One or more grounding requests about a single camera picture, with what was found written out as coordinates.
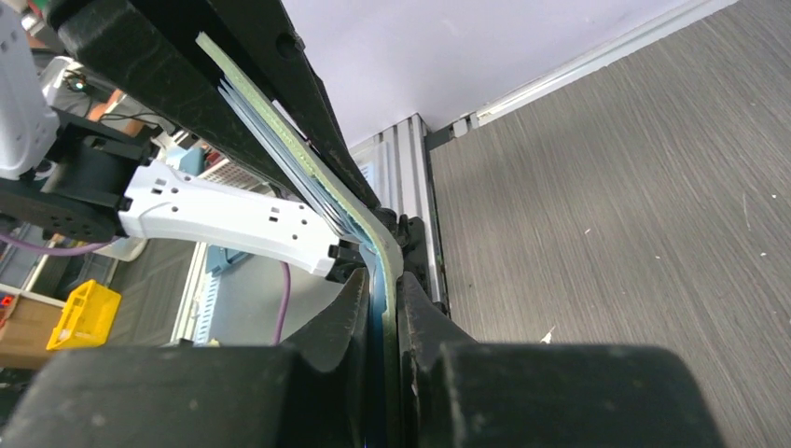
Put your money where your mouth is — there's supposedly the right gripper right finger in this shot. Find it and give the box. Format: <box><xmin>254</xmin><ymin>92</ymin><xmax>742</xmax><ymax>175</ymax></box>
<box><xmin>396</xmin><ymin>273</ymin><xmax>725</xmax><ymax>447</ymax></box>

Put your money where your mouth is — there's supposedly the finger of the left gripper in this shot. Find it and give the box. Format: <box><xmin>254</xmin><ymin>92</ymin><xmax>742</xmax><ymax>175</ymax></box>
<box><xmin>46</xmin><ymin>1</ymin><xmax>302</xmax><ymax>198</ymax></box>
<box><xmin>210</xmin><ymin>1</ymin><xmax>381</xmax><ymax>209</ymax></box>

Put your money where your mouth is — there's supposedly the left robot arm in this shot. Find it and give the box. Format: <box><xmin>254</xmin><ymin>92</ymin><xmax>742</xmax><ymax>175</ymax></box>
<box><xmin>1</xmin><ymin>1</ymin><xmax>381</xmax><ymax>276</ymax></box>

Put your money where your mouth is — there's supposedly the yellow plastic crate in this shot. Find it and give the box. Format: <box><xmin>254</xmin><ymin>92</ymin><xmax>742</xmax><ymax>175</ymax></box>
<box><xmin>46</xmin><ymin>280</ymin><xmax>122</xmax><ymax>351</ymax></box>

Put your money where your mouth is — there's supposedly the green card holder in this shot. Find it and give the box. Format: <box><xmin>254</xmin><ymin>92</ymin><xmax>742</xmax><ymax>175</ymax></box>
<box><xmin>195</xmin><ymin>32</ymin><xmax>404</xmax><ymax>447</ymax></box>

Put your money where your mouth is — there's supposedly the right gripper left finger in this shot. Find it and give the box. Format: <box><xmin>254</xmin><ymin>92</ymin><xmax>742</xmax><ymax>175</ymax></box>
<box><xmin>2</xmin><ymin>269</ymin><xmax>369</xmax><ymax>447</ymax></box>

